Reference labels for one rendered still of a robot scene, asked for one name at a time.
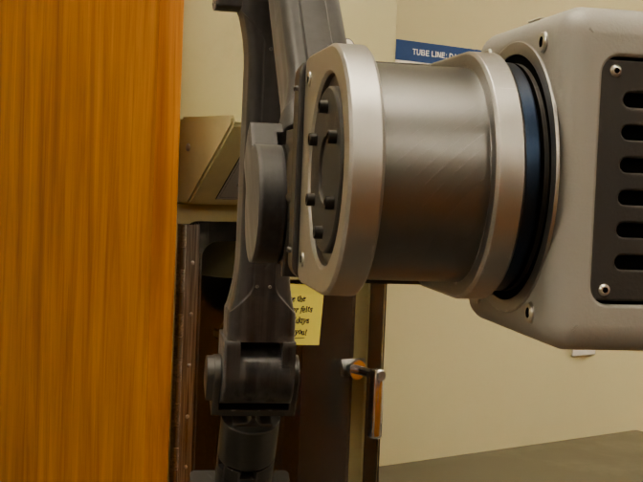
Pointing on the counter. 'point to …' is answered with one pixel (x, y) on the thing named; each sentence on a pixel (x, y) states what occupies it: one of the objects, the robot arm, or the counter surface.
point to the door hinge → (175, 348)
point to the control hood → (207, 157)
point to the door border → (185, 394)
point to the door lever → (371, 395)
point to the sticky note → (307, 314)
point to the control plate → (231, 185)
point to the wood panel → (87, 236)
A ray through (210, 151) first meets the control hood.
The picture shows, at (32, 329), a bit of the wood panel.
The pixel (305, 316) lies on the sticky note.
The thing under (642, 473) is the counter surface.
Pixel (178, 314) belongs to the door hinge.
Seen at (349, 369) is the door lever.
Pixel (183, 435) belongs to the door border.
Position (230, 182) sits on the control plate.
